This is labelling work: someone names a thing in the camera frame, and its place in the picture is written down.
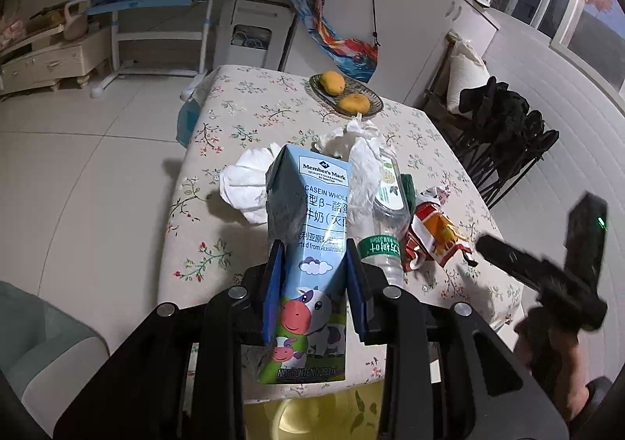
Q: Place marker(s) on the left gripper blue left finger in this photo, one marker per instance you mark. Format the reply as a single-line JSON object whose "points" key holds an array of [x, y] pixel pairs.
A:
{"points": [[272, 290]]}

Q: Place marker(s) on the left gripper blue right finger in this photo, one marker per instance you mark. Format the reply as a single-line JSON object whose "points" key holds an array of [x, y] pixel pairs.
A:
{"points": [[359, 292]]}

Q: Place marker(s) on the clear plastic water bottle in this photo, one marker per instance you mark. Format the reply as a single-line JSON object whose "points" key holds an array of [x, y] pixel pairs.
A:
{"points": [[391, 219]]}

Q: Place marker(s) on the blue milk carton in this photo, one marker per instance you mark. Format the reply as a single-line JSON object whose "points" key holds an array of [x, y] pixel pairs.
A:
{"points": [[307, 264]]}

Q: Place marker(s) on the red orange snack wrapper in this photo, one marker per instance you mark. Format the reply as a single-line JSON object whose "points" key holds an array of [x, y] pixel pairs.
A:
{"points": [[431, 235]]}

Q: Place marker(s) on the white tissue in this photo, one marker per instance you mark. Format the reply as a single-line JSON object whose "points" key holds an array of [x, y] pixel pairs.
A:
{"points": [[243, 185]]}

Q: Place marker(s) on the yellow trash bin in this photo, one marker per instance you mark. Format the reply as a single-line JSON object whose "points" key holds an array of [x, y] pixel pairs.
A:
{"points": [[348, 414]]}

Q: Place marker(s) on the right hand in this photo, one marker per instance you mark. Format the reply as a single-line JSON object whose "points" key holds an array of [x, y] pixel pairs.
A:
{"points": [[556, 360]]}

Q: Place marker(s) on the floral tablecloth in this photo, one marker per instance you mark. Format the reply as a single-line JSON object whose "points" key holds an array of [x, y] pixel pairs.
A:
{"points": [[209, 244]]}

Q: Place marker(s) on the black folded chairs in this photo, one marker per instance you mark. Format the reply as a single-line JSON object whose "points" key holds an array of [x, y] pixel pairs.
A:
{"points": [[503, 140]]}

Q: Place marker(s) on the yellow mango near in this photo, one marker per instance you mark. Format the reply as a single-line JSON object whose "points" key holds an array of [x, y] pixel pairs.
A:
{"points": [[353, 104]]}

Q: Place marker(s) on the yellow mango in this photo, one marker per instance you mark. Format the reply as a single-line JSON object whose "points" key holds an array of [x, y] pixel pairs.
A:
{"points": [[353, 104], [332, 83]]}

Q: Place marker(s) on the yellow mango far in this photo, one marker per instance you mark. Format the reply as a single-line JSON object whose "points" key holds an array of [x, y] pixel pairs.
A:
{"points": [[332, 83]]}

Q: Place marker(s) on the colourful painted fabric bag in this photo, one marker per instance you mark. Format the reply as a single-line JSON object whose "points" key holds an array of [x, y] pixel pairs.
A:
{"points": [[355, 58]]}

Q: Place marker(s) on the teal grey seat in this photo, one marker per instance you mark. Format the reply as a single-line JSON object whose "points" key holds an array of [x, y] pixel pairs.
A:
{"points": [[47, 358]]}

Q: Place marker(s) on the wooden chair with cushion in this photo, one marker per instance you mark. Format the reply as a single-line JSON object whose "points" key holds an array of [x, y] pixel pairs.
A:
{"points": [[461, 68]]}

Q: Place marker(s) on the white plastic stool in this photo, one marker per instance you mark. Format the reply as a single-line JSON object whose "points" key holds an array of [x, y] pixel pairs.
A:
{"points": [[253, 33]]}

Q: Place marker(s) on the blue study desk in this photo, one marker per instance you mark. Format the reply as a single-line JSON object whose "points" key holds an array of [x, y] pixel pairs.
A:
{"points": [[151, 21]]}

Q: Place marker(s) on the cream drawer cabinet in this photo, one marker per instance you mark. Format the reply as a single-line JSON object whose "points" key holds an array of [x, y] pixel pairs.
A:
{"points": [[48, 66]]}

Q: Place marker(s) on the woven wire fruit basket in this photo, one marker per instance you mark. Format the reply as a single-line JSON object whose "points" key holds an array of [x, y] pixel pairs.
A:
{"points": [[352, 87]]}

